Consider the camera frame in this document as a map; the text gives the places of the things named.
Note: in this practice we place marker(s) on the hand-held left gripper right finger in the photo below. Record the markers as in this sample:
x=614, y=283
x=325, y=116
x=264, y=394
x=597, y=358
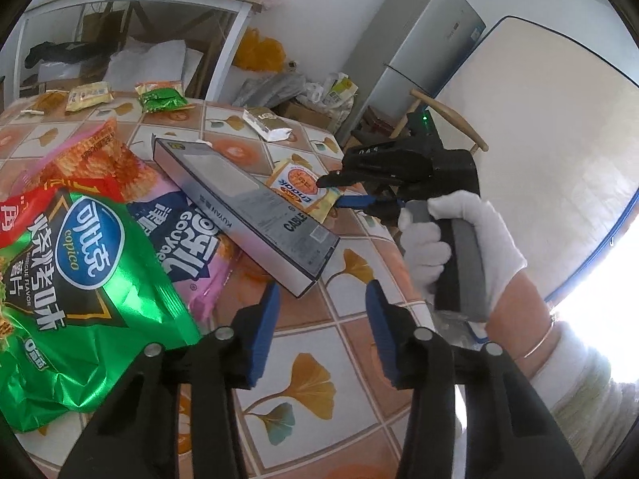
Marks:
x=382, y=329

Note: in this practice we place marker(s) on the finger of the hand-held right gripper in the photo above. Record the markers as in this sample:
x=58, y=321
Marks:
x=369, y=203
x=359, y=179

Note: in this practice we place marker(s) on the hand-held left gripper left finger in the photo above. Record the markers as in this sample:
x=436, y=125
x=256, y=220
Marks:
x=262, y=339

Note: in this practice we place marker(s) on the yellow orange snack packet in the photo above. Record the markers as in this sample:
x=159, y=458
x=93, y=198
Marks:
x=294, y=184

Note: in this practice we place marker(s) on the pink purple snack bag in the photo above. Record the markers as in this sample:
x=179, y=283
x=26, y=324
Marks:
x=199, y=244

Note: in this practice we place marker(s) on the green potato chip bag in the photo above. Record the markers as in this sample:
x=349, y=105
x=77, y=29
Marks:
x=100, y=309

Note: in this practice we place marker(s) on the red snack bag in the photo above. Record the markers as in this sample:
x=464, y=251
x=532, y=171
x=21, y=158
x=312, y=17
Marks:
x=100, y=159

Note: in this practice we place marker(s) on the person's right forearm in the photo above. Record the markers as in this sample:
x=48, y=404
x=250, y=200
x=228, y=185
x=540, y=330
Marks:
x=574, y=399

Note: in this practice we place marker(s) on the person's right hand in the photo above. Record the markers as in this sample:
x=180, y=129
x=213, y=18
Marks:
x=499, y=249

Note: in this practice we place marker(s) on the wooden chair with black seat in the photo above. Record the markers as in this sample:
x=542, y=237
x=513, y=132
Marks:
x=449, y=112

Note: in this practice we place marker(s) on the dark red wooden stool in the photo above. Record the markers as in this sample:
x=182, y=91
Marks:
x=379, y=124

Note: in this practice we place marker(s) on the cardboard box on floor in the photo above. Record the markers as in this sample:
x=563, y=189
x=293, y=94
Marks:
x=304, y=114

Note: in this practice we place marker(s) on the white green printed bag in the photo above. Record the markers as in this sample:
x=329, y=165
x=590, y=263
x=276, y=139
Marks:
x=334, y=90

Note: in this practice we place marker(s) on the silver torn sachet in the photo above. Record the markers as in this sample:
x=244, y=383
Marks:
x=267, y=122

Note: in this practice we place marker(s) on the silver refrigerator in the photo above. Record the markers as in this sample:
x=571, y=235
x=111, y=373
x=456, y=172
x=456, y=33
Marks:
x=414, y=45

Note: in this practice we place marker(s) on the grey plastic bags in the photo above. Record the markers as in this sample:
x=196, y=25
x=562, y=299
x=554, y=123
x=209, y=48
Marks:
x=269, y=90

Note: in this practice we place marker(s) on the white mattress with blue edge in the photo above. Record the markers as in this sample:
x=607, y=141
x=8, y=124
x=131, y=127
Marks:
x=549, y=124

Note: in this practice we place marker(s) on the yellow plastic bag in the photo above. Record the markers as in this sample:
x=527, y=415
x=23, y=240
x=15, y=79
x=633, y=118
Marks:
x=259, y=52

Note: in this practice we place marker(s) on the green foil packet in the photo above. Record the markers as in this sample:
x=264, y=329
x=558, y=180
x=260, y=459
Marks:
x=162, y=101

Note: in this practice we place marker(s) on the white sack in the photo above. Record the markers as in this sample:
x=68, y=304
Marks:
x=150, y=65

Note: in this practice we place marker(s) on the white shelf table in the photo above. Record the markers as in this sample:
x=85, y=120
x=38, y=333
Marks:
x=150, y=2

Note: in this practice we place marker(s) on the yellow noodle packet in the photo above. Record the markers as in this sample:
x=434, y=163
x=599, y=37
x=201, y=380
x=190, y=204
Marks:
x=90, y=96

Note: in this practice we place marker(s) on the brown cardboard box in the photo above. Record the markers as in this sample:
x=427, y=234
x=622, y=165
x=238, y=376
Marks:
x=102, y=25

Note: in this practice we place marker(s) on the white box under shelf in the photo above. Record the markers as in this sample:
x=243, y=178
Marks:
x=70, y=75

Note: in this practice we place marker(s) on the gold snack packet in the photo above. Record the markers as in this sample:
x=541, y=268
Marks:
x=49, y=101

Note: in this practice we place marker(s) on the small white stick packet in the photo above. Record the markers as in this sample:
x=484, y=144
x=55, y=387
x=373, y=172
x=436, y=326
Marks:
x=31, y=111

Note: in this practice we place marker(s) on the black bag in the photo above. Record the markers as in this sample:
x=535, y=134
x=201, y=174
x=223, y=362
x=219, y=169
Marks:
x=60, y=52

